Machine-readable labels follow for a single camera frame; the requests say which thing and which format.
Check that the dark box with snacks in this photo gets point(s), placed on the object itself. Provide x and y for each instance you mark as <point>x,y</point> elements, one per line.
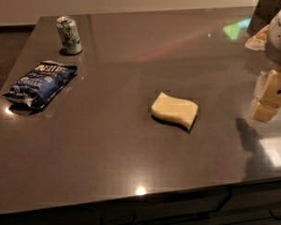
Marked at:
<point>264,12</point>

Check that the green white soda can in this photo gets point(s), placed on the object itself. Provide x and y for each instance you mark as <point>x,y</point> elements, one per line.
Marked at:
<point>69,35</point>

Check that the blue chip bag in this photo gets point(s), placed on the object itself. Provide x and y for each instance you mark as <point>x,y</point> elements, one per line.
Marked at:
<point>37,88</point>

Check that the yellow sponge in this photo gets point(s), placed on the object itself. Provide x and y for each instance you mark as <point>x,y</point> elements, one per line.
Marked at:
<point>175,110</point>

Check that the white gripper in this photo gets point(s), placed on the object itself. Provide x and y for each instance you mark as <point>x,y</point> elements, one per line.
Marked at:
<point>279,37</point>

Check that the pale snack packet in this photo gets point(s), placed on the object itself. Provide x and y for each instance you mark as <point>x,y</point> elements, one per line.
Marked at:
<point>257,42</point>

